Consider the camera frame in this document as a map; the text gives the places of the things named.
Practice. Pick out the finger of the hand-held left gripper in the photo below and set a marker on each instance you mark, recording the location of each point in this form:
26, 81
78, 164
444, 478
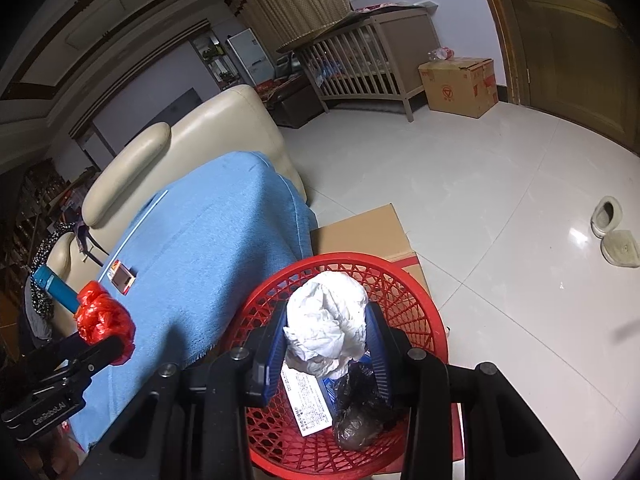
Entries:
95, 357
57, 347

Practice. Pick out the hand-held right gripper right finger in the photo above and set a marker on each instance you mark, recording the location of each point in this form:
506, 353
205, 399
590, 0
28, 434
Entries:
382, 360

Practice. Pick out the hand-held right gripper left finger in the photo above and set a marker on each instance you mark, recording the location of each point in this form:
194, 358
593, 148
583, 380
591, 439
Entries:
275, 355

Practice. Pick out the red plastic bag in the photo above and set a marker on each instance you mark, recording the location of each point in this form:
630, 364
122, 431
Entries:
102, 320

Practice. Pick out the blue plastic wrapper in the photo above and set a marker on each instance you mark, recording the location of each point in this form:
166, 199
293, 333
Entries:
331, 387

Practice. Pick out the long white carton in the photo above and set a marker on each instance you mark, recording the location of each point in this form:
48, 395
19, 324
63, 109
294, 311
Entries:
310, 405

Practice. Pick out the white tissue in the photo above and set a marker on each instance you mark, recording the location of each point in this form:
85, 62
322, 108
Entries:
325, 320

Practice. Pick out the black plastic bag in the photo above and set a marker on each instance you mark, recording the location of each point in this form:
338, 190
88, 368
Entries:
360, 425

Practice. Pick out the red plastic basket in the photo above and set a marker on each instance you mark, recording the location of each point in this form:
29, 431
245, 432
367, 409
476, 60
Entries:
350, 267

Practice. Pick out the dark grey clothes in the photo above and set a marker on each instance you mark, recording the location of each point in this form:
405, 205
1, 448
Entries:
35, 330

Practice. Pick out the blue cylindrical tube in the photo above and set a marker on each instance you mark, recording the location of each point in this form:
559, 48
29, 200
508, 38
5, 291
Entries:
55, 285

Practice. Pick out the red and white box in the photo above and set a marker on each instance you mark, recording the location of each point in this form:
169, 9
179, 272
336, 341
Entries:
121, 276

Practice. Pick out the black dotted garment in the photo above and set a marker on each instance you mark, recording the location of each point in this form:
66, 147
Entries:
50, 240

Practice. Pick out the large plain cardboard box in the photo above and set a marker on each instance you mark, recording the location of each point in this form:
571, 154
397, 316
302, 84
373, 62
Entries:
360, 230

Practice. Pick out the blue table cloth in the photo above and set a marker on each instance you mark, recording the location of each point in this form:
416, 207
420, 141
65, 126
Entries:
210, 240

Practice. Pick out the thin white strip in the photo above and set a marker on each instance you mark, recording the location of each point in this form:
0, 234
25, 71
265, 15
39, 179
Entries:
135, 230

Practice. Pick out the dark wooden shelf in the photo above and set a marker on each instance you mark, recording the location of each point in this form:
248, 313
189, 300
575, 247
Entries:
35, 200

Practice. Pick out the cream leather sofa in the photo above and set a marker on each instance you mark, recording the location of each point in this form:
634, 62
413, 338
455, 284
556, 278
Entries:
225, 120

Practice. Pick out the dark brown ottoman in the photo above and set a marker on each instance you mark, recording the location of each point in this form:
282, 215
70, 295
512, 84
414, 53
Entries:
295, 107

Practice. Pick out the white slipper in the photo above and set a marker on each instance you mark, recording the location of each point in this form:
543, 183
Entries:
606, 215
622, 247

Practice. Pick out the cardboard box with red logo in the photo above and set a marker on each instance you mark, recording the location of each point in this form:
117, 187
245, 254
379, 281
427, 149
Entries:
455, 90

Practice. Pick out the white refrigerator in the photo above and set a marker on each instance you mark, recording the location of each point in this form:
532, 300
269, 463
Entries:
250, 55

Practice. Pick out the display shelf with plants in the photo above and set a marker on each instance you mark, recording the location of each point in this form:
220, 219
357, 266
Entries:
215, 60

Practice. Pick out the clear plastic bottle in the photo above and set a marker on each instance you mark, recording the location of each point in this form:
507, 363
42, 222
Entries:
441, 54

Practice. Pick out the wooden baby crib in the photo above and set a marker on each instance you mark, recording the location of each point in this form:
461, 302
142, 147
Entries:
400, 35

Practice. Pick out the beige curtain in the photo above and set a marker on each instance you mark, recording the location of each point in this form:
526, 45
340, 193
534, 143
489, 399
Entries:
300, 0

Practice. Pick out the wooden door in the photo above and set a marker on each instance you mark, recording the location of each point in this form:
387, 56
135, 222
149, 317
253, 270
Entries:
575, 60

